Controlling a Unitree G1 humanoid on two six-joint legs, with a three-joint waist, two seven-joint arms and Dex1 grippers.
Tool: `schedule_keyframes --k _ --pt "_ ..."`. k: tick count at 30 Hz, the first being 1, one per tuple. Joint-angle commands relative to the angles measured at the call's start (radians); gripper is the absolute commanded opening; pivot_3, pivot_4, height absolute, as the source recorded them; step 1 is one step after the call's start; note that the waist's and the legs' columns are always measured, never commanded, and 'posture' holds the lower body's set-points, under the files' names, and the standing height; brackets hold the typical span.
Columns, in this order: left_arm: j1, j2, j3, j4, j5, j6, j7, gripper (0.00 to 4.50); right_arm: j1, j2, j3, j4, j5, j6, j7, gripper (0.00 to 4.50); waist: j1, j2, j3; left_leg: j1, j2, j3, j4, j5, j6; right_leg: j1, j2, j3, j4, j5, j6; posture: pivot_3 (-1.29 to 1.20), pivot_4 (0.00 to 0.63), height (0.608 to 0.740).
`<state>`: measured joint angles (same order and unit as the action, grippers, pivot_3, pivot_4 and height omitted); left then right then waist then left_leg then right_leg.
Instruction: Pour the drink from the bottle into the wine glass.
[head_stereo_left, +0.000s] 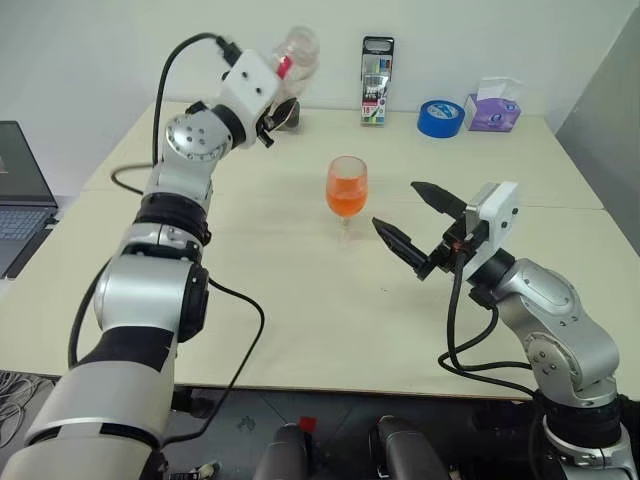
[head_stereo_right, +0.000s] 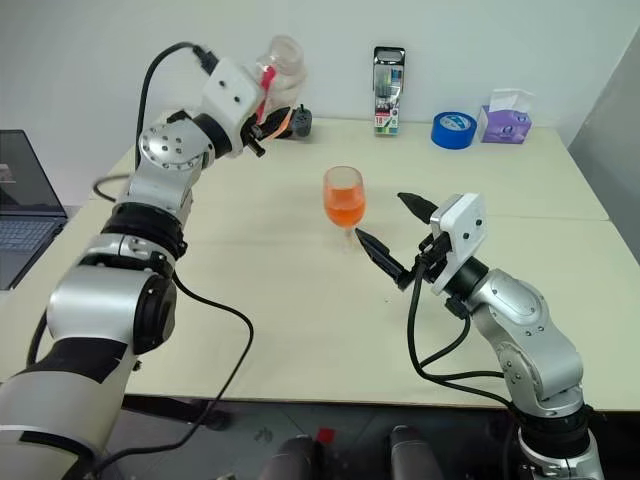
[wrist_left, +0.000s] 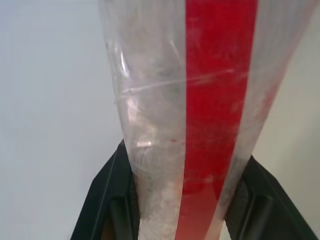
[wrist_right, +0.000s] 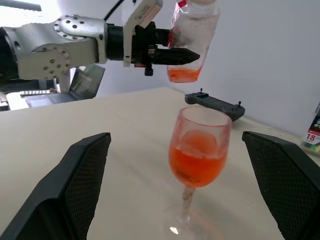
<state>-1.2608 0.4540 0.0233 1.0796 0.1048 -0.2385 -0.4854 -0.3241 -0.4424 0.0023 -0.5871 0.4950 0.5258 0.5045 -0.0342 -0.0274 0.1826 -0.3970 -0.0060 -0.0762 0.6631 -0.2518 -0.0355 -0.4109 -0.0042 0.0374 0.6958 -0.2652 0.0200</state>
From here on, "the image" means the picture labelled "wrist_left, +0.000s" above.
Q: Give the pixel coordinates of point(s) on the clear wine glass red stripe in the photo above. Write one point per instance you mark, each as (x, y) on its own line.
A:
(212, 100)

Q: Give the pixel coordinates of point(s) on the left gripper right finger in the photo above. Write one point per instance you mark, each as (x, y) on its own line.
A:
(262, 212)

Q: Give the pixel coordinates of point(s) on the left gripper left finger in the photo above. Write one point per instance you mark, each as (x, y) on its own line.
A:
(100, 190)

